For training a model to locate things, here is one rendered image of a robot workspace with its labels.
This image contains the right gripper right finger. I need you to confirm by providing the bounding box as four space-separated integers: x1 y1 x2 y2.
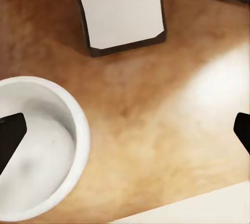
233 113 250 154

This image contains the coffee cup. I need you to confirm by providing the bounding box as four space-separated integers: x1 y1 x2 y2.
0 77 92 221

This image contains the bottle of coffee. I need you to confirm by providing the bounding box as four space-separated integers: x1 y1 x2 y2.
77 0 168 58

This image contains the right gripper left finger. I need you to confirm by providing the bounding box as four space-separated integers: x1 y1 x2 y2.
0 113 27 175

